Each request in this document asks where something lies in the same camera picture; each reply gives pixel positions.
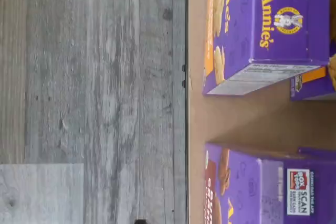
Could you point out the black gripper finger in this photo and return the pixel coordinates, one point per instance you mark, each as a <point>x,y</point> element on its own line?
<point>141,221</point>

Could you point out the purple Annie's box brown patch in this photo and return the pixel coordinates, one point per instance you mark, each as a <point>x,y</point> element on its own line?
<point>244,190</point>

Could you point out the black metal shelf rack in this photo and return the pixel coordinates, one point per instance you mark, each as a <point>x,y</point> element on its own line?
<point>186,129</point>

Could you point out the brown cardboard shelf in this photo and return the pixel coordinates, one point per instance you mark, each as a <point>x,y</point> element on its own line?
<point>249,119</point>

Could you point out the purple Annie's snack box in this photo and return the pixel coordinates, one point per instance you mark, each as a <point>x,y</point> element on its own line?
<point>309,90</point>
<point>320,154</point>

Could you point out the purple Annie's box yellow-orange patch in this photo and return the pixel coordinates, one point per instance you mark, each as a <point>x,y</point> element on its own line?
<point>239,51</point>

